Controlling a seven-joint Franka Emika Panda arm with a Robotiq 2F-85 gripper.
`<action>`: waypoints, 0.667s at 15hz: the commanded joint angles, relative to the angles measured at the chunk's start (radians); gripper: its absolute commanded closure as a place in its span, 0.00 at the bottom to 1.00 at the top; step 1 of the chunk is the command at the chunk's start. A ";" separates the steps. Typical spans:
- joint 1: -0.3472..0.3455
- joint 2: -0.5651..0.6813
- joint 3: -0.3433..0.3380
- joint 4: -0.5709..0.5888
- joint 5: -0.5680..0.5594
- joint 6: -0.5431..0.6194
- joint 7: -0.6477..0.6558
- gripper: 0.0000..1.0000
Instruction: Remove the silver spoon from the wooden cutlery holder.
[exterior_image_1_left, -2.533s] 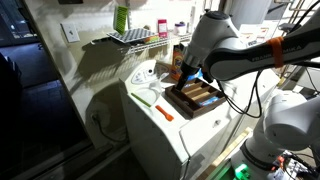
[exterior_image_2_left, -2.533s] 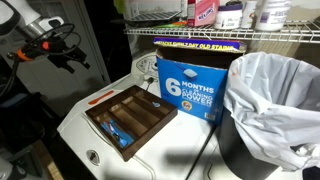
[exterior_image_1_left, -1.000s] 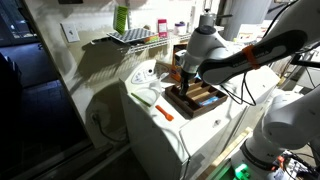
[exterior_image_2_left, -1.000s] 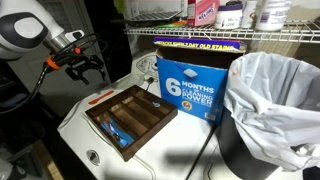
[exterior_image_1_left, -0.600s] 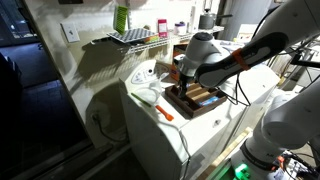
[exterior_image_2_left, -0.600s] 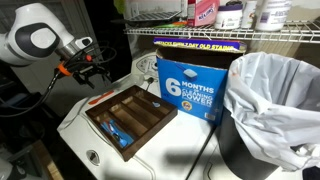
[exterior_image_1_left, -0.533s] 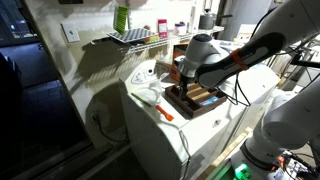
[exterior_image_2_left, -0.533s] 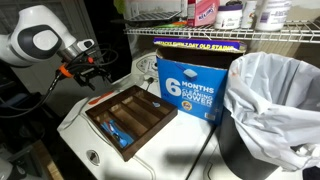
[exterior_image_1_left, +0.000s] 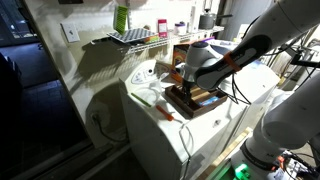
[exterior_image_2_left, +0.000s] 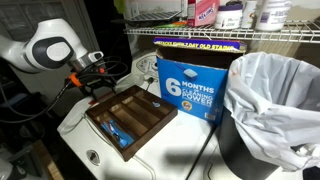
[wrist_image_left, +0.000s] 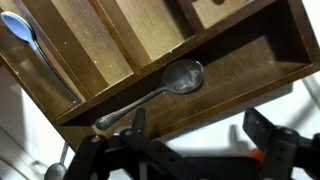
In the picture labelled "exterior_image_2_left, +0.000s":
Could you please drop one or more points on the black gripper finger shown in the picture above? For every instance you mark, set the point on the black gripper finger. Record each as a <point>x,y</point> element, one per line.
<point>111,89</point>
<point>95,95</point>

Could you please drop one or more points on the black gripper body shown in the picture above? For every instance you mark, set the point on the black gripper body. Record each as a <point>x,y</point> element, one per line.
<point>98,80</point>

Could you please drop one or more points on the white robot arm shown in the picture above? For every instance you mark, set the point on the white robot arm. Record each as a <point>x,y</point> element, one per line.
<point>50,50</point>

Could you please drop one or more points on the dark wooden cutlery holder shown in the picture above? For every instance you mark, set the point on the dark wooden cutlery holder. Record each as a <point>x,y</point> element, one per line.
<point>133,116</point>

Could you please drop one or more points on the blue spoon with red rim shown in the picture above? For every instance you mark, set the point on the blue spoon with red rim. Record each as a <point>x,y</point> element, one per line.
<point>108,128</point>

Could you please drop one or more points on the small pale blue spoon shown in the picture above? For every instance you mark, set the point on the small pale blue spoon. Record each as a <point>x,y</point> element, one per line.
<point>156,104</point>

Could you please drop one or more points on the blue plastic spoon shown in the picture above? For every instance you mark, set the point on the blue plastic spoon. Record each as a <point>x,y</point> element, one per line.
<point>123,140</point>

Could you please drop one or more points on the small black plug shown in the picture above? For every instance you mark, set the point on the small black plug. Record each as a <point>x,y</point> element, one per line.
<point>150,80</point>

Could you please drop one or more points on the blue cleaning product box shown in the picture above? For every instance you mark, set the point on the blue cleaning product box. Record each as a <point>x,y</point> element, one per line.
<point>193,90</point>

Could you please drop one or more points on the wooden board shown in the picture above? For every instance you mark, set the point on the wooden board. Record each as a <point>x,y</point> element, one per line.
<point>50,163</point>

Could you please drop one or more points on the white washing machine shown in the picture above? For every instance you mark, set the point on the white washing machine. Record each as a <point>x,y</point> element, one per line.
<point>173,146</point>

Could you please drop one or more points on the pink cardboard box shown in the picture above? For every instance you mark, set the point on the pink cardboard box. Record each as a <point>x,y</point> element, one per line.
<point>203,11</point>

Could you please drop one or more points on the white jar with purple lid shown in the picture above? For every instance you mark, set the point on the white jar with purple lid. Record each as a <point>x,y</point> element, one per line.
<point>228,16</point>

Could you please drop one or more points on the black trash bin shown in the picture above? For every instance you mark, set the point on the black trash bin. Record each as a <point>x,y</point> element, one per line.
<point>240,156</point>

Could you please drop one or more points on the slim white bottle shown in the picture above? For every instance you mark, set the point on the slim white bottle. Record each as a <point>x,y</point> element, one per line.
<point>248,13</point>

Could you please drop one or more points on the trash can with white bag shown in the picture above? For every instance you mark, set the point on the trash can with white bag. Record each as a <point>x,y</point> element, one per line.
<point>273,106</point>

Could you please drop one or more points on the large white tub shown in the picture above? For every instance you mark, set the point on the large white tub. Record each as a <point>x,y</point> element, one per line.
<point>273,15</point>

